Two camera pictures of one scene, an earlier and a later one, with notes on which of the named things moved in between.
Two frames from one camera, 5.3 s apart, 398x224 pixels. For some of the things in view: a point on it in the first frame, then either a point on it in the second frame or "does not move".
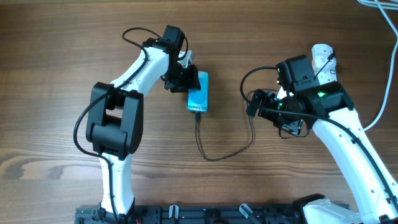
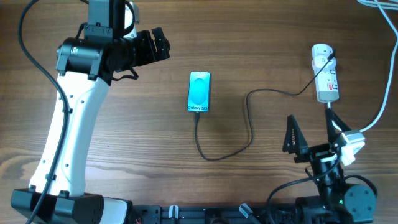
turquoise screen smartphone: (198, 100) does not move
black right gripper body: (270, 102) → (318, 152)
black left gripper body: (180, 78) → (145, 53)
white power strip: (325, 70) does not move
